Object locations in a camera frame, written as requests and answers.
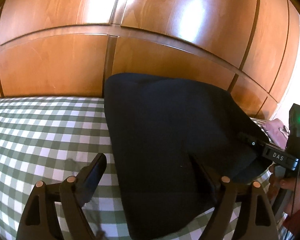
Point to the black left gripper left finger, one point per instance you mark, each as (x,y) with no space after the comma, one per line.
(39,219)

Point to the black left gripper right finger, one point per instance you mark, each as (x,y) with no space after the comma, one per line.
(255,220)

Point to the black pants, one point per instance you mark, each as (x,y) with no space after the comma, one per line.
(167,136)

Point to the pink pillow with dog print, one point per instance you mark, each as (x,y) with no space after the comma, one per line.
(277,132)

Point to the green white checkered bedsheet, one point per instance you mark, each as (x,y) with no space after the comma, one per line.
(49,139)

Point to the wooden wardrobe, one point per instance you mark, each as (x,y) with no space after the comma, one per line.
(71,47)

